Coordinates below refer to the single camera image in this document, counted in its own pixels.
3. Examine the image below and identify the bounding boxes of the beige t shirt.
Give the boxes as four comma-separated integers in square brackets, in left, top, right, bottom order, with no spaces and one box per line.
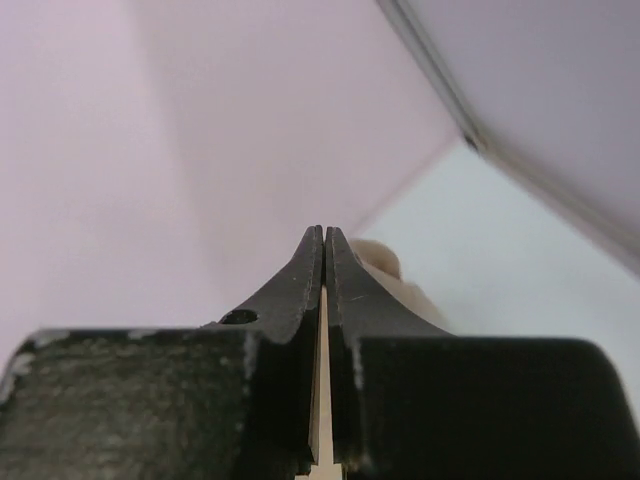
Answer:
[297,238,449,480]

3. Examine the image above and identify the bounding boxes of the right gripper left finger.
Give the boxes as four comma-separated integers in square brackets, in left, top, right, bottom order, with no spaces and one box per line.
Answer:
[1,226,324,479]

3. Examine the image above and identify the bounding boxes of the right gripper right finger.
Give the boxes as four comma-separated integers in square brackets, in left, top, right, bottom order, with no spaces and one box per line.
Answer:
[325,227,639,479]

